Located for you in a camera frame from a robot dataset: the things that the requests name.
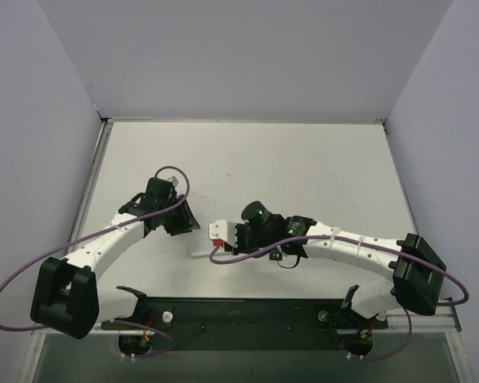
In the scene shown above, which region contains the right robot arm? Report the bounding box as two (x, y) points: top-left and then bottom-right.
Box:
(224, 201), (446, 318)

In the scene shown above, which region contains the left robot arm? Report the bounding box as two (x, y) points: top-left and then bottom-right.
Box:
(30, 177), (200, 339)

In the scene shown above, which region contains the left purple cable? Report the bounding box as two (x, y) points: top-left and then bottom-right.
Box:
(0, 165), (191, 331)

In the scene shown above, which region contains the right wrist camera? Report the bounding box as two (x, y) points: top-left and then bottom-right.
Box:
(208, 219), (237, 253)

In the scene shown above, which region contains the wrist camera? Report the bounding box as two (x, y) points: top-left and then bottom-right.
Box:
(208, 219), (237, 253)
(168, 176), (179, 187)

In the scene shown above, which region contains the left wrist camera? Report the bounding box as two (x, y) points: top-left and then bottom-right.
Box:
(168, 176), (179, 187)

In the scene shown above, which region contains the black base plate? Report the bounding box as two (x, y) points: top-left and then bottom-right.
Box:
(99, 297), (388, 352)

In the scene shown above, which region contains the aluminium frame rail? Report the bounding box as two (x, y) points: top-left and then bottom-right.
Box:
(31, 297), (462, 336)

